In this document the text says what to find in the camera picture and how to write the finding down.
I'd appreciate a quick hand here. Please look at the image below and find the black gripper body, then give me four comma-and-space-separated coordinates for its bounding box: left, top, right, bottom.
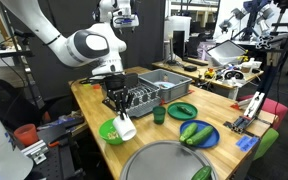
104, 74, 127, 100

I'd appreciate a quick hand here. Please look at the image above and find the white mug cup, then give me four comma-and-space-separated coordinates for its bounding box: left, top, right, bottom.
113, 113, 137, 141

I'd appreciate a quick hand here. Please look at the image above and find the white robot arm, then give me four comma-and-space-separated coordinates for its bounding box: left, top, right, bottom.
0, 0, 139, 93

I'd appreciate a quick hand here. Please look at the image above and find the green plastic bowl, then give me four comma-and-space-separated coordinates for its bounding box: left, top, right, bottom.
99, 119, 123, 145

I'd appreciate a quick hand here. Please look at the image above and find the dark green cup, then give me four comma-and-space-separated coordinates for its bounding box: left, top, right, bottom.
153, 106, 166, 124

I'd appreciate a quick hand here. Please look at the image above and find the orange plastic cup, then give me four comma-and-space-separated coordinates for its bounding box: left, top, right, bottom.
14, 124, 39, 146

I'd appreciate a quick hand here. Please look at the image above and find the dish drying rack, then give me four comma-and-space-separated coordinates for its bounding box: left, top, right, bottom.
102, 73, 161, 118

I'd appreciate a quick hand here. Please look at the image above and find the grey plastic bin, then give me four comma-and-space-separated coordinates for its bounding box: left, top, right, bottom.
139, 69, 192, 103

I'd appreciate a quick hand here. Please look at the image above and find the dark green plate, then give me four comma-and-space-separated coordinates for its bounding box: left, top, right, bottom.
167, 102, 198, 120

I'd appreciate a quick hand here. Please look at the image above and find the small pickle on green plate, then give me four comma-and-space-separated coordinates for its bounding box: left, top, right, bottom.
177, 106, 193, 115

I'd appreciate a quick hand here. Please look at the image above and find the green cucumber on plate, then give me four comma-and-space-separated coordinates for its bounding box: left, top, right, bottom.
179, 123, 198, 142
186, 126, 214, 145

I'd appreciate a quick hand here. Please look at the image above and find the grey round tray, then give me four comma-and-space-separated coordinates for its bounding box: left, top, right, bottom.
119, 140, 219, 180

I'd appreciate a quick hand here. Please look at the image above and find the black computer monitor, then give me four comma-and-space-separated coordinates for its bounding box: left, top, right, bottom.
173, 31, 185, 59

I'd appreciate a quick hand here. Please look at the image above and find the blue plate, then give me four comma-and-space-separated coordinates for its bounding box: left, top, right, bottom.
179, 120, 220, 149

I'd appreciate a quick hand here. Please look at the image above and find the green cucumber on tray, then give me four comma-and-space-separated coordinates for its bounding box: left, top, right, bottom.
191, 166, 212, 180

